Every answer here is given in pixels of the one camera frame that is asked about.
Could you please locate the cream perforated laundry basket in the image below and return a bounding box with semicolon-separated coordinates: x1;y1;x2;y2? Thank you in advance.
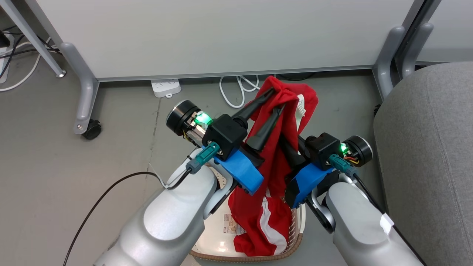
190;166;306;263

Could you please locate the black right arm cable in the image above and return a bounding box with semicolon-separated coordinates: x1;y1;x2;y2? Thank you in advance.
328;154;425;266

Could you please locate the long white floor cable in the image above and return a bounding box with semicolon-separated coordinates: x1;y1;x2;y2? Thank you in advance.
0;36;52;92

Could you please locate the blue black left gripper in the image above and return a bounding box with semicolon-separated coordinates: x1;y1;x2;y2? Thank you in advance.
214;88;286;196

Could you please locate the grey fabric sofa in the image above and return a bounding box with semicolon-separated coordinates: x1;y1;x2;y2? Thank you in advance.
373;62;473;266

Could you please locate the red garment with white stripe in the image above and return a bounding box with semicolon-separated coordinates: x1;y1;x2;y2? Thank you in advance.
228;76;319;257

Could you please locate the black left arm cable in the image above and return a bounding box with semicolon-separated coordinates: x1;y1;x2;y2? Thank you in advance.
63;142;221;266

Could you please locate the large white partition panel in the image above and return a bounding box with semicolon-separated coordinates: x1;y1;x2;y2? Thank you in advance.
24;0;425;82

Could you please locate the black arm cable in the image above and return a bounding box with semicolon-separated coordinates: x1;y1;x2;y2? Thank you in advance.
328;154;425;266
63;142;221;266

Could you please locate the coiled white cable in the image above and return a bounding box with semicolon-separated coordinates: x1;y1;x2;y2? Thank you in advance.
219;75;261;109

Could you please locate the narrow white partition panel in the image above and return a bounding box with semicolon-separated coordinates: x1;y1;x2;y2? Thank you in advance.
416;0;473;65

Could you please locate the grey partition leg with caster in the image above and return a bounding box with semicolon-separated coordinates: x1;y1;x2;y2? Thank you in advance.
60;42;99;134

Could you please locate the grey metal table leg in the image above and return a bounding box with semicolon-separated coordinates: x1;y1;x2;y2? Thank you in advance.
0;0;67;78

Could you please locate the bundle of black cables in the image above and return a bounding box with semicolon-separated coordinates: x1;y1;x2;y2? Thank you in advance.
0;25;61;69

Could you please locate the white power strip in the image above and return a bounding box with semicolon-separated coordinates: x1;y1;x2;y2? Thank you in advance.
151;79;181;98

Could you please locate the black floor cable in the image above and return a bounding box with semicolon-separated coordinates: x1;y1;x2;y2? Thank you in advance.
275;73;317;82

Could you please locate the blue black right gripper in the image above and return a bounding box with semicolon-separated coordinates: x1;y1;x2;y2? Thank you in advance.
280;134;336;209

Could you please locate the paper label sticker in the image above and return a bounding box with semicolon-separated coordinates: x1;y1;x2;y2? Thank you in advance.
223;213;246;235

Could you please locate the black caster wheel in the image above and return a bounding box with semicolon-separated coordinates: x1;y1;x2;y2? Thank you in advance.
81;119;102;140

